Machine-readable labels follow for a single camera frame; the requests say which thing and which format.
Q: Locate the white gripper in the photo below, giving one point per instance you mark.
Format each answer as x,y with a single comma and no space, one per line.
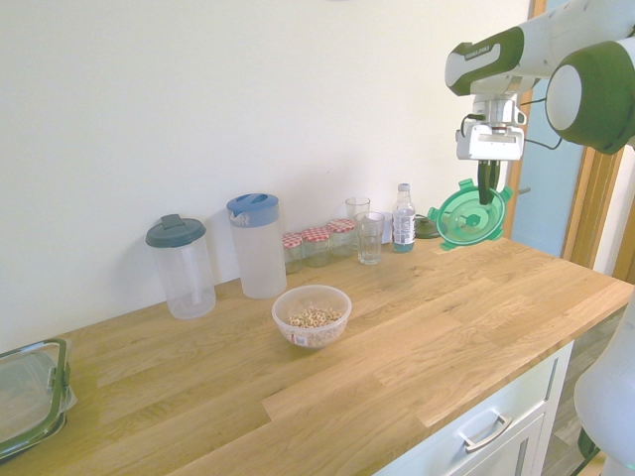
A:
496,141

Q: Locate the green round container lid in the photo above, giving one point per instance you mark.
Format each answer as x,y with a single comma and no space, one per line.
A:
466,223

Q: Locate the small dark round lid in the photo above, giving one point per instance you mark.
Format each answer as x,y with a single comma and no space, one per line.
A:
425,229

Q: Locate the glass jar red checkered lid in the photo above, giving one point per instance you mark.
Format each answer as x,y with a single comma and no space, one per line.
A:
341,238
292,253
316,248

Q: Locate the clear pitcher with blue lid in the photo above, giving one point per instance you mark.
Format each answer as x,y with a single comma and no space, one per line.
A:
258,248

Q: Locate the clear pitcher with dark lid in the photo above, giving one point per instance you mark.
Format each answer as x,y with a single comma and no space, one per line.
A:
182,268

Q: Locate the rectangular container green rimmed lid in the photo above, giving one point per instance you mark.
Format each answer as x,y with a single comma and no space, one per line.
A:
27,392

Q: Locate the clear bottle with blue liquid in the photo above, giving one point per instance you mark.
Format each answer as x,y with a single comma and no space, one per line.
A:
404,223

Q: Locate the white cup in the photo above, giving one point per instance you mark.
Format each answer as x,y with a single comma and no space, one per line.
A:
389,230

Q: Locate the faceted drinking glass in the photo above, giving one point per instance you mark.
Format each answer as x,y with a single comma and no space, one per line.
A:
370,240

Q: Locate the clear plastic bowl with cereal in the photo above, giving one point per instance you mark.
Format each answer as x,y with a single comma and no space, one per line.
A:
311,317

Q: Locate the dark green loop by base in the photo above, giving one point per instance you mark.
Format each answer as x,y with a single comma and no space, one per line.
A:
588,446

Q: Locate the frosted glass door wooden frame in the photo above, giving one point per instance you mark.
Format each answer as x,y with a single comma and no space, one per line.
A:
546,198

